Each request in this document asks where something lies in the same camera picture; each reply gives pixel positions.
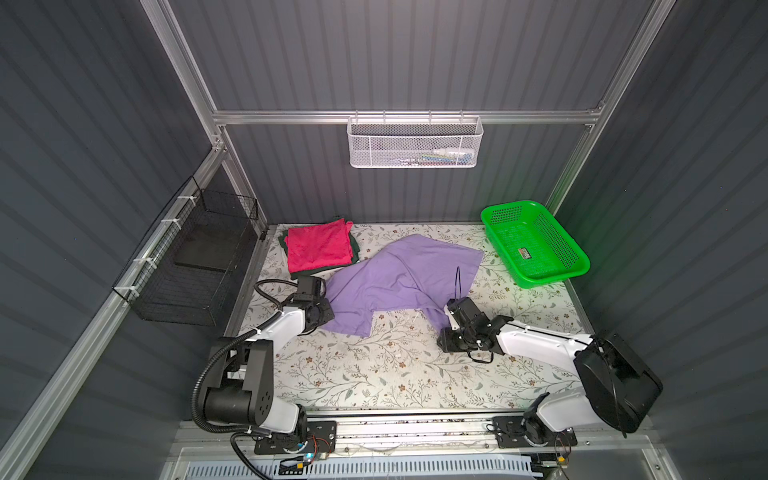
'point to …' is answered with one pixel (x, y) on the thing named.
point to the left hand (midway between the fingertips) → (323, 313)
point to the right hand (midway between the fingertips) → (445, 343)
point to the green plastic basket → (531, 244)
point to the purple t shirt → (413, 272)
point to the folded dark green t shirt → (355, 258)
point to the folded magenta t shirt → (319, 246)
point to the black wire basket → (189, 267)
